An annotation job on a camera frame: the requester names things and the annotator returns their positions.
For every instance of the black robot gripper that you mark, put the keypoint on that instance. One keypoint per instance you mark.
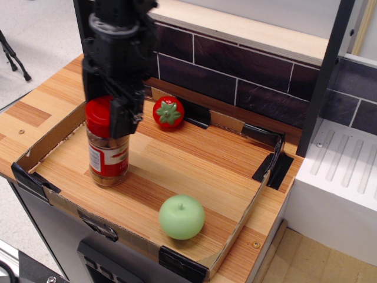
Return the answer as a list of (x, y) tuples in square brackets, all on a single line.
[(116, 67)]

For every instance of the red lidded spice bottle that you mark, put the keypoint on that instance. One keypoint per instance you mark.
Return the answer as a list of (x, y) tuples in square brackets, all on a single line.
[(109, 160)]

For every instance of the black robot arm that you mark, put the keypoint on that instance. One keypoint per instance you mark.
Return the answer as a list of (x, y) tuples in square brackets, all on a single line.
[(128, 13)]

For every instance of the cardboard fence with black tape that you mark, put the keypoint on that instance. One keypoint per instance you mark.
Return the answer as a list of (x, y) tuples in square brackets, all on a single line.
[(239, 165)]

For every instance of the red toy tomato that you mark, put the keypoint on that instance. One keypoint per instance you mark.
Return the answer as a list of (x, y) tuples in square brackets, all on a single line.
[(168, 112)]

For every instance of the black tripod leg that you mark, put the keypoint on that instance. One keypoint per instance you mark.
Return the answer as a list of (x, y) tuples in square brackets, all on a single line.
[(12, 58)]

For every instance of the green toy apple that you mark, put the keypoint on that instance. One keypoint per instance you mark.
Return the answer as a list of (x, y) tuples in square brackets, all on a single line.
[(181, 217)]

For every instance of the brass screw front right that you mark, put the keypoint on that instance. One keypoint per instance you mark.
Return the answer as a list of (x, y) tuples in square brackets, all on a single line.
[(256, 244)]

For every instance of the light wooden shelf board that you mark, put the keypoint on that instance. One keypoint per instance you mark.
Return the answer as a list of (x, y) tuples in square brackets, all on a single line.
[(254, 34)]

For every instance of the white sink drainboard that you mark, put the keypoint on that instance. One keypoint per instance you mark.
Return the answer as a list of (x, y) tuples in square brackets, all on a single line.
[(333, 198)]

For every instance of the black shelf post left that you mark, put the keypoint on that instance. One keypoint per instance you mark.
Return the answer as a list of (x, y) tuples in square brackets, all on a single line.
[(83, 10)]

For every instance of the black shelf post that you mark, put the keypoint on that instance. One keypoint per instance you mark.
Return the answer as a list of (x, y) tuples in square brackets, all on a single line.
[(83, 10), (339, 35)]

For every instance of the black shelf post right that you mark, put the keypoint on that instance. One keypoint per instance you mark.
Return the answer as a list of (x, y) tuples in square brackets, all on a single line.
[(339, 35)]

